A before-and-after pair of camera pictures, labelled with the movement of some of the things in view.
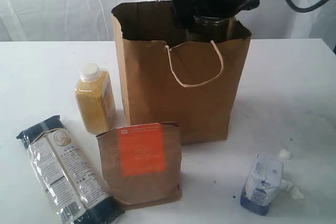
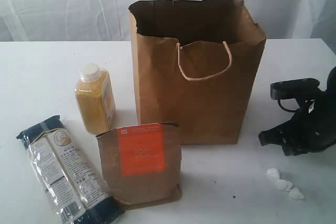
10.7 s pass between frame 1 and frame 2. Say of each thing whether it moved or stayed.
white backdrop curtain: stayed
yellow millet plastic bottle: stayed
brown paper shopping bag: moved
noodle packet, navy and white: stayed
